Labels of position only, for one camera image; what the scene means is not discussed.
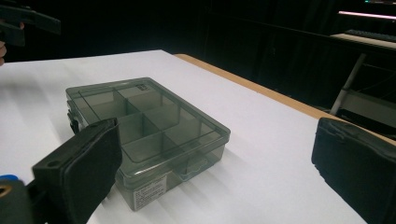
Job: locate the light strip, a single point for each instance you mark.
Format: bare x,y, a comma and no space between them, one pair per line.
367,14

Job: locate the white table board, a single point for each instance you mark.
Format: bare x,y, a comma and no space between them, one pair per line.
264,140

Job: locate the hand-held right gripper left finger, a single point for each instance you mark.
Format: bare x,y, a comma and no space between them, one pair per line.
84,168

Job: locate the white metal stand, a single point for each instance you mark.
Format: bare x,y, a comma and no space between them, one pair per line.
347,82

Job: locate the black keyboard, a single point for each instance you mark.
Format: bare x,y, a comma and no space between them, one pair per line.
370,35

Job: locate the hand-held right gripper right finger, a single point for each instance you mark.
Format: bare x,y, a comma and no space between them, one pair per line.
358,165

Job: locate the tinted transparent compartment box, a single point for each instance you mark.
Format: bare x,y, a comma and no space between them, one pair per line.
155,124

